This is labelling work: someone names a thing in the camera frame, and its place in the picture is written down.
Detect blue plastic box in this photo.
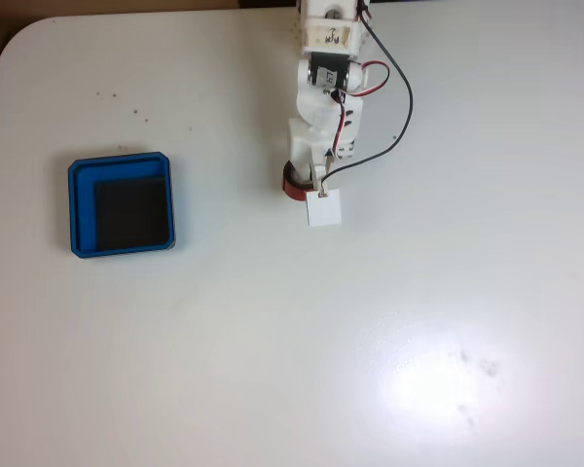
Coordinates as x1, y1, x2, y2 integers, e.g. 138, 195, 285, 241
66, 151, 177, 260

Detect black foam insert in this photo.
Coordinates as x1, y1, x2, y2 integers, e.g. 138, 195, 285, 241
92, 175, 172, 247

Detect red and white servo cable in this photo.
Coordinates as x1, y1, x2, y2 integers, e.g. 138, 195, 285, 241
329, 60, 391, 162

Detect black camera cable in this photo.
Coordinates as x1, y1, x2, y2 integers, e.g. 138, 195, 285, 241
318, 7, 415, 196

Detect red tape roll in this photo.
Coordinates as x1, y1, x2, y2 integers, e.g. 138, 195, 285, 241
281, 159, 320, 203

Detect white square camera box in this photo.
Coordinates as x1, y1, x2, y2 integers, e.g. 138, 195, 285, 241
304, 188, 346, 229

